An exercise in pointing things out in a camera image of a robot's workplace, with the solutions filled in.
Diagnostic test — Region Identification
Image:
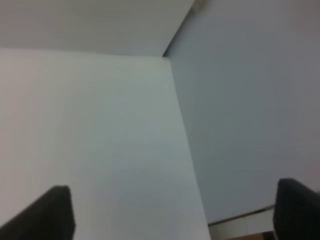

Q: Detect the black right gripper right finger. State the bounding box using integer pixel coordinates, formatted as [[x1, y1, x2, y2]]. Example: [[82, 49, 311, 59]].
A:
[[273, 178, 320, 240]]

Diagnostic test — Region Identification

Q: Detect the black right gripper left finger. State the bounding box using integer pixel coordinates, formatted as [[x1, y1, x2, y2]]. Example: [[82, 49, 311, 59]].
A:
[[0, 185, 76, 240]]

